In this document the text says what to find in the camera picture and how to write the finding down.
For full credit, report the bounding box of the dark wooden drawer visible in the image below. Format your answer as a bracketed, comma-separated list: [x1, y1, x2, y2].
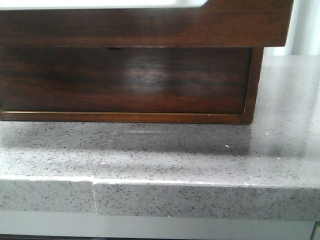
[0, 46, 253, 115]
[0, 0, 293, 48]

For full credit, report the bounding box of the dark wooden drawer cabinet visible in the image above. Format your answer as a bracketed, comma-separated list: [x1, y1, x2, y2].
[0, 46, 264, 125]

